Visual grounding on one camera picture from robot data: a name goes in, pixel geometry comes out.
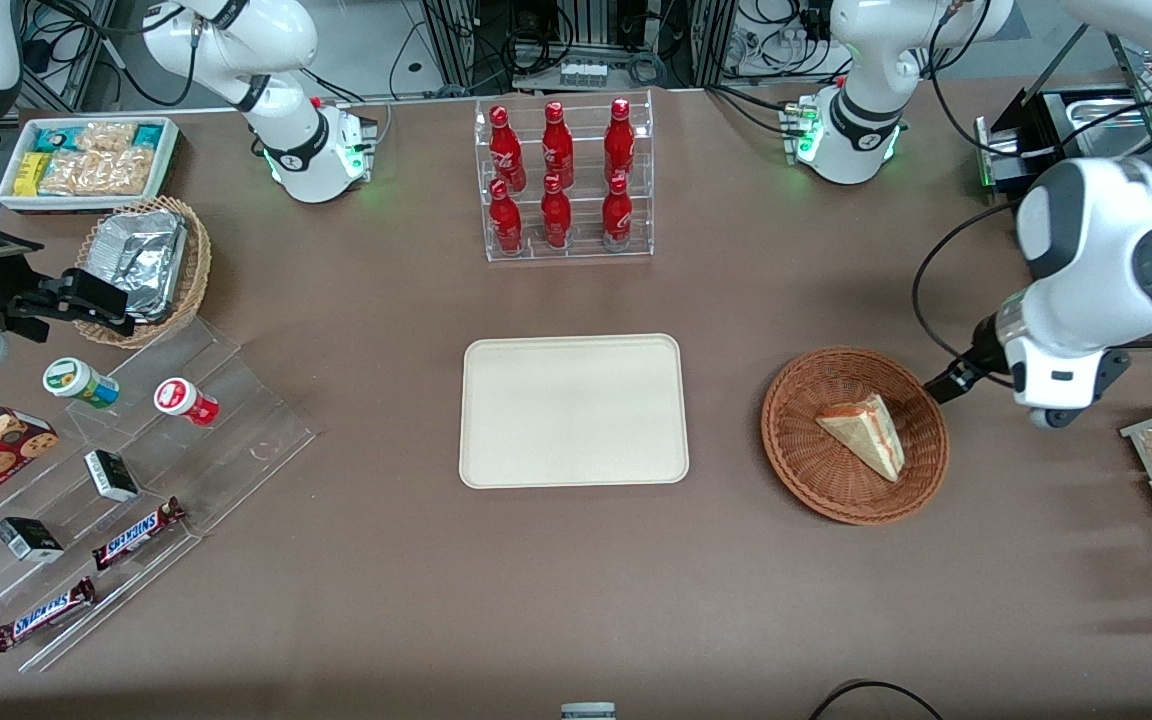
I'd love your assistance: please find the yellow snack pack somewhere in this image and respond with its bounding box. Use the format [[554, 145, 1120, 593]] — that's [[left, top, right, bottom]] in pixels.
[[13, 151, 53, 197]]

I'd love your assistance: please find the round brown wicker basket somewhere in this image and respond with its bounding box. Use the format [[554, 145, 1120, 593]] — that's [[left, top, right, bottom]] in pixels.
[[760, 346, 951, 527]]

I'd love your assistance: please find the clear acrylic bottle rack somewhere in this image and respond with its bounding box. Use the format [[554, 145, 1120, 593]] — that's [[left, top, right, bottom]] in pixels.
[[473, 89, 656, 264]]

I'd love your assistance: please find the clear acrylic stepped display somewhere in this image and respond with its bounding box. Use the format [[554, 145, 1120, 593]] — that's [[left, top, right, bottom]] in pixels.
[[0, 314, 319, 674]]

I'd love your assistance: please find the small black box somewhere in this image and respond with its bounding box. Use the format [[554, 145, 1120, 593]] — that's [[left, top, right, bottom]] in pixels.
[[83, 449, 141, 503], [0, 516, 66, 563]]

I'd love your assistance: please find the triangular sandwich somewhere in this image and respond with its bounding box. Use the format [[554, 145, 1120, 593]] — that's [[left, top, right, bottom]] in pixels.
[[814, 392, 907, 484]]

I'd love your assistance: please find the red lidded snack cup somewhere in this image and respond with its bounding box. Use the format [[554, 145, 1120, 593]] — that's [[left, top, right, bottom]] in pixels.
[[153, 377, 221, 428]]

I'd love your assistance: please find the white snack bin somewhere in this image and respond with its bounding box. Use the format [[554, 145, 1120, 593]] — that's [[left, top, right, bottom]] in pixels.
[[0, 116, 183, 214]]

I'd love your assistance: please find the black cable at table edge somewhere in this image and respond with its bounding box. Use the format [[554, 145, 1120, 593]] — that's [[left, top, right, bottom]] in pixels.
[[807, 679, 948, 720]]

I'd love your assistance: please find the beige plastic serving tray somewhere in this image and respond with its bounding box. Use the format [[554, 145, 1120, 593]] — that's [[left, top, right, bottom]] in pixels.
[[458, 333, 690, 491]]

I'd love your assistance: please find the Snickers chocolate bar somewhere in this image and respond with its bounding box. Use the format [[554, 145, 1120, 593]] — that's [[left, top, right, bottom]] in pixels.
[[90, 496, 188, 572], [0, 576, 98, 654]]

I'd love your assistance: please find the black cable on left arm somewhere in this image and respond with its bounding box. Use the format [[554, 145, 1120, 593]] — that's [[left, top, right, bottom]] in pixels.
[[912, 200, 1022, 406]]

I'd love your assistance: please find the red cola bottle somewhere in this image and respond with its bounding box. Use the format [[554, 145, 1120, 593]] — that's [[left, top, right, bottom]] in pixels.
[[541, 101, 576, 190], [540, 174, 574, 250], [603, 97, 637, 185], [488, 105, 528, 193], [488, 179, 525, 254], [601, 172, 635, 252]]

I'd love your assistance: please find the large clear cracker bag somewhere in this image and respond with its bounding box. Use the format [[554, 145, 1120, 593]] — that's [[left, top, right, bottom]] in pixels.
[[39, 148, 154, 197]]

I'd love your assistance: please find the small clear cracker bag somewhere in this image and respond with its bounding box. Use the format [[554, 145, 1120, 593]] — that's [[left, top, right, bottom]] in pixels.
[[76, 121, 139, 153]]

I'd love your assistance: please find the black food warmer appliance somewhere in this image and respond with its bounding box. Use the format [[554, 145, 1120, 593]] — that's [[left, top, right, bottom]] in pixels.
[[974, 25, 1152, 351]]

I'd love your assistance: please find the silver foil tray stack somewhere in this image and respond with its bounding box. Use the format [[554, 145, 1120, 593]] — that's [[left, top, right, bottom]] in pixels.
[[85, 209, 188, 323]]

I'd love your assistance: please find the green lidded snack cup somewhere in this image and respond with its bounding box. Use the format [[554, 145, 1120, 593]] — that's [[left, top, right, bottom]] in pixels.
[[42, 356, 121, 410]]

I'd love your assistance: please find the wicker basket with foil trays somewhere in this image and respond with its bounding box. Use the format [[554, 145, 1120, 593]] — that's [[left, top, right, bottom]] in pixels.
[[74, 195, 213, 350]]

